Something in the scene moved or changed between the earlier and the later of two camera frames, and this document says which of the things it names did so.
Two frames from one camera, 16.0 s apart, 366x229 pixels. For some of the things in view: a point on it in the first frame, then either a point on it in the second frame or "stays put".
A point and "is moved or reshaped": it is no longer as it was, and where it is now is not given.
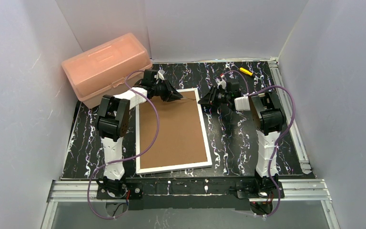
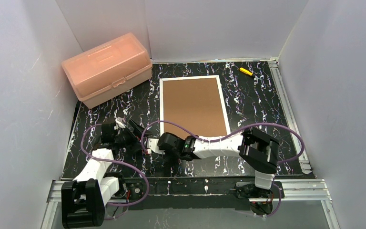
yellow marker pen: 246,71 stays put
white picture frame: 181,142 is moved or reshaped
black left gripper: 165,90 -> 132,135
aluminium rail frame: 315,190 stays put
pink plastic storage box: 102,70 stays put
